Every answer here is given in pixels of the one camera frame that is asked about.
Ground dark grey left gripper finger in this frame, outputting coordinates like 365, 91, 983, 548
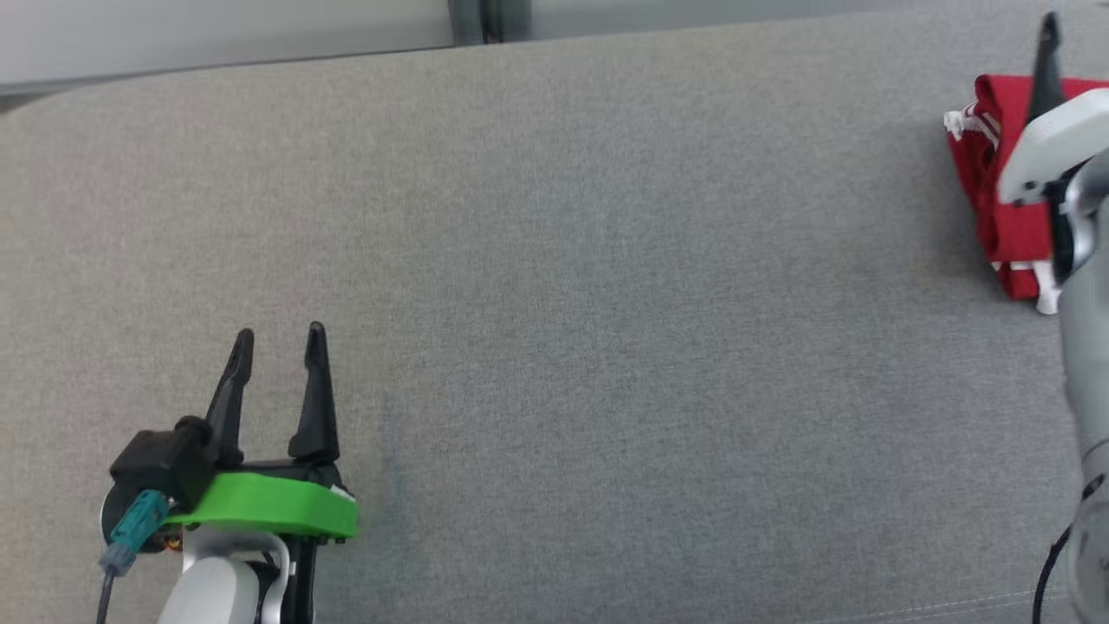
288, 321, 341, 465
205, 328, 256, 469

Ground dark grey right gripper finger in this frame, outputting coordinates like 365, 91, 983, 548
1027, 11, 1067, 123

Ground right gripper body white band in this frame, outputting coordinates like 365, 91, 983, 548
996, 87, 1109, 207

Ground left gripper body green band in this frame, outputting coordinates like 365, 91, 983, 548
165, 459, 359, 547

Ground red shorts with white stripe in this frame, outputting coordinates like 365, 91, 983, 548
943, 75, 1109, 261

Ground left camera cable teal plug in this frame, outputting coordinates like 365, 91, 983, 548
97, 490, 174, 624

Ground grey metal partition post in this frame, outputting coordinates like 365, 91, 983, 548
449, 0, 488, 46
483, 0, 531, 42

